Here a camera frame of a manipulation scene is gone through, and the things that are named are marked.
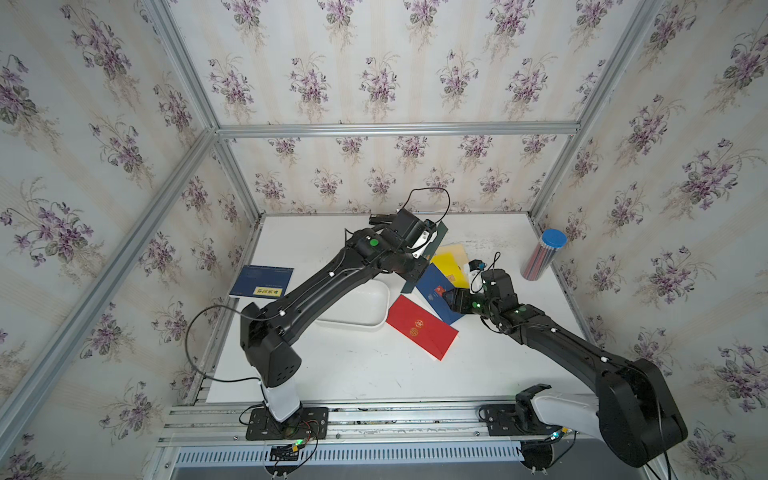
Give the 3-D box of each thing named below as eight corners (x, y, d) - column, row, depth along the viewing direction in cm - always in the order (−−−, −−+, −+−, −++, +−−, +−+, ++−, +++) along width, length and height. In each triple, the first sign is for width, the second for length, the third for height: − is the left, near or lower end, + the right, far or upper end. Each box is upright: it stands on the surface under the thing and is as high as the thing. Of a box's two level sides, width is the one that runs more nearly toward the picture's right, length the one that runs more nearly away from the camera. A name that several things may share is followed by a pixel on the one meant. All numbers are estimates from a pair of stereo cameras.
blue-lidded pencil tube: (522, 280, 103) (547, 244, 87) (517, 266, 107) (540, 229, 91) (542, 281, 103) (570, 245, 88) (537, 266, 107) (562, 229, 92)
